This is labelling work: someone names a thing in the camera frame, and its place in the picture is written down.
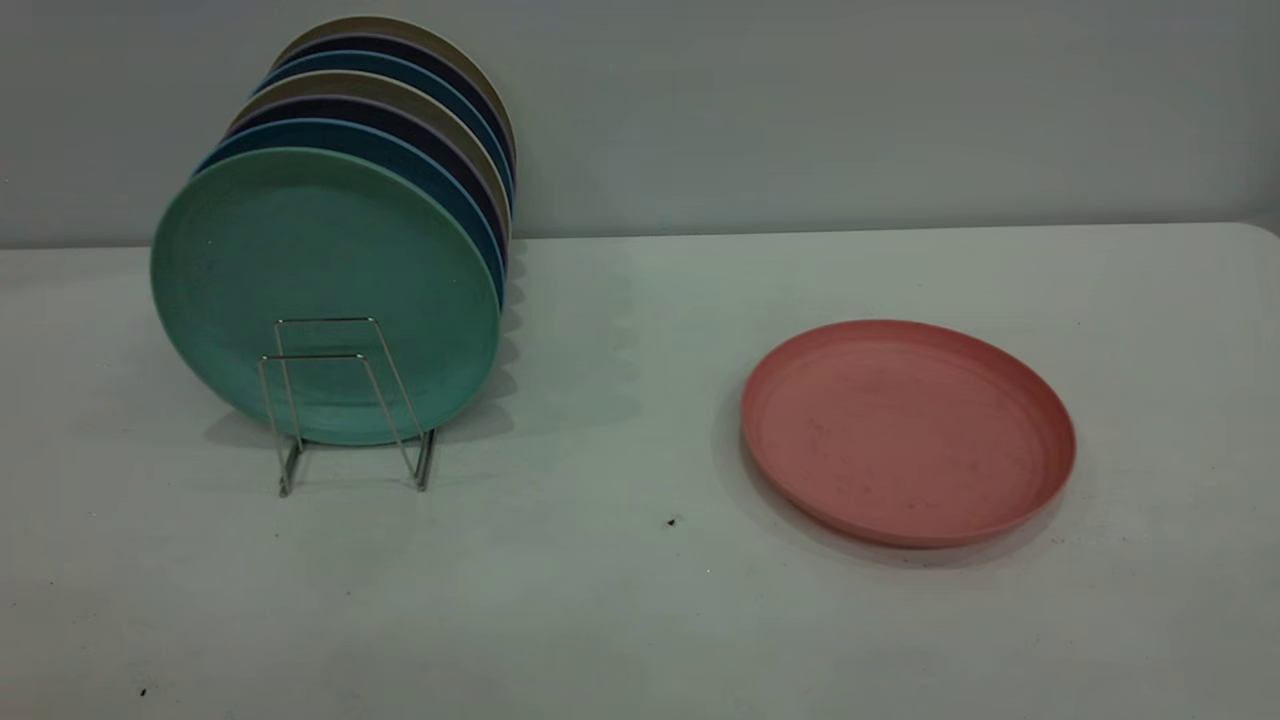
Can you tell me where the pink plate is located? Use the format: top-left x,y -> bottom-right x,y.
741,319 -> 1077,549

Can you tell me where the green plate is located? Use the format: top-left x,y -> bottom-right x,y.
150,147 -> 502,447

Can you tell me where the blue plate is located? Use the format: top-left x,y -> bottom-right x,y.
193,118 -> 508,306
255,50 -> 515,201

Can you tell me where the dark purple plate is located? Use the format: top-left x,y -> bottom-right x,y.
228,95 -> 511,271
280,33 -> 516,171

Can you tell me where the beige plate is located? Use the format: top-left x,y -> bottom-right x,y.
270,14 -> 518,161
228,70 -> 513,236

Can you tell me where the metal wire plate rack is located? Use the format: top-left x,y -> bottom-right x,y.
258,317 -> 437,498

